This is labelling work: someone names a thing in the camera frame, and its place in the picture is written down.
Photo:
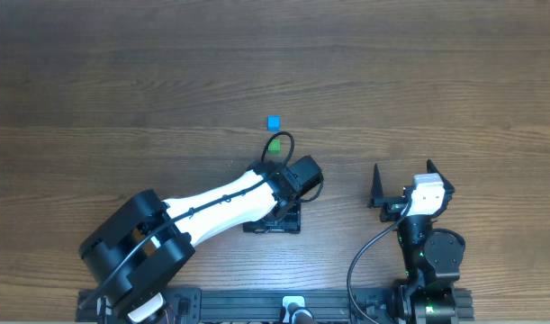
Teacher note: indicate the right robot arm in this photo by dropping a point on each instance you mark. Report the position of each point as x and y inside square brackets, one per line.
[441, 254]

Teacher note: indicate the green cube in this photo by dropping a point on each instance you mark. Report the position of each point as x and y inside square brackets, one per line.
[275, 146]

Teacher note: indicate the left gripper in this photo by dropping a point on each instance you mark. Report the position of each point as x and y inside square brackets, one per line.
[288, 222]

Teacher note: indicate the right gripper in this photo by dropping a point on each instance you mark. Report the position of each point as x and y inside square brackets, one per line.
[391, 208]

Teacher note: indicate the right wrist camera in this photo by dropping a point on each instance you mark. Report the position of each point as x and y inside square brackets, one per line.
[425, 193]

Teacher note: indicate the mounting rail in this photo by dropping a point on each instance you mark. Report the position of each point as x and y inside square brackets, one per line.
[243, 306]

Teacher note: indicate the blue cube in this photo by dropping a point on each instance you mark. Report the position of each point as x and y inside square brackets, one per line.
[273, 123]

